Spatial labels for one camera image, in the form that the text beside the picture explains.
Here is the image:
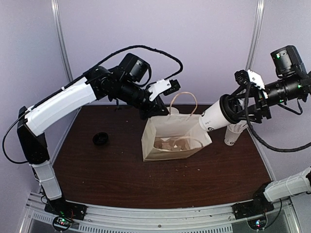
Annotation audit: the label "white paper cup stack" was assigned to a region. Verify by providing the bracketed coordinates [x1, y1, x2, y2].
[167, 107, 179, 115]

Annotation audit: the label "white paper bag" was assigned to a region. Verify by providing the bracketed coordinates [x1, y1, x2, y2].
[141, 92, 212, 162]

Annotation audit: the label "cardboard cup carrier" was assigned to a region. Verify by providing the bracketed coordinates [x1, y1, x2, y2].
[154, 137, 190, 151]

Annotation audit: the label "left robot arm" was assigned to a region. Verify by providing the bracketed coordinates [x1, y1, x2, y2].
[14, 53, 169, 216]

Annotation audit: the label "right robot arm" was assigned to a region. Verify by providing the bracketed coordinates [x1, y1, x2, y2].
[227, 45, 311, 215]

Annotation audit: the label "white wrapped stirrers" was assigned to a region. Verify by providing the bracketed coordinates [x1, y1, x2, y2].
[227, 122, 248, 133]

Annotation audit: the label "cup holding stirrers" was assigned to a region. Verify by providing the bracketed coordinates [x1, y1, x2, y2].
[224, 128, 241, 146]

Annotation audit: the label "black cup lid stack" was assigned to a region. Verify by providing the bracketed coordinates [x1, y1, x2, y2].
[92, 132, 109, 146]

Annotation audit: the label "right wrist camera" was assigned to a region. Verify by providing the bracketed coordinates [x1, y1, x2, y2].
[234, 69, 268, 99]

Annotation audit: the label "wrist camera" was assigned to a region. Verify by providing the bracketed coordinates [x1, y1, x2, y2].
[147, 79, 181, 101]
[234, 69, 268, 99]

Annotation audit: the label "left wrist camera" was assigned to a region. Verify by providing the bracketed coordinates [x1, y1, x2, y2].
[147, 79, 181, 101]

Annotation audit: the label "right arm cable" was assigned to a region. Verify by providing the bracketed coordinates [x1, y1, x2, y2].
[242, 81, 311, 153]

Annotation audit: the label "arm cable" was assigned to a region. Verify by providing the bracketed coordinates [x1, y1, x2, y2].
[2, 44, 183, 164]
[242, 81, 311, 153]

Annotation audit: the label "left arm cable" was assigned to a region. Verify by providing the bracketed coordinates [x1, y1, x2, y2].
[2, 44, 183, 164]

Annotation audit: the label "right aluminium frame post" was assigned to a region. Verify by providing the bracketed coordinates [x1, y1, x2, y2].
[245, 0, 265, 71]

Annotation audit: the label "aluminium frame post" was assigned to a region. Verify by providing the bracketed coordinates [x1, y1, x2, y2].
[50, 0, 82, 107]
[245, 0, 265, 71]

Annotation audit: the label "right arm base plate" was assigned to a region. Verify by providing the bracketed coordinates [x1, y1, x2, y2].
[232, 200, 274, 232]

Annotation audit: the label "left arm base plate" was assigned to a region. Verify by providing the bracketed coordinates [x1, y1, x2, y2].
[44, 201, 87, 232]

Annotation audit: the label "left aluminium frame post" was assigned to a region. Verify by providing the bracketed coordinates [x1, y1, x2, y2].
[50, 0, 82, 107]

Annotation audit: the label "front aluminium rail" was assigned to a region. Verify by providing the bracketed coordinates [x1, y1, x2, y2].
[20, 191, 299, 233]

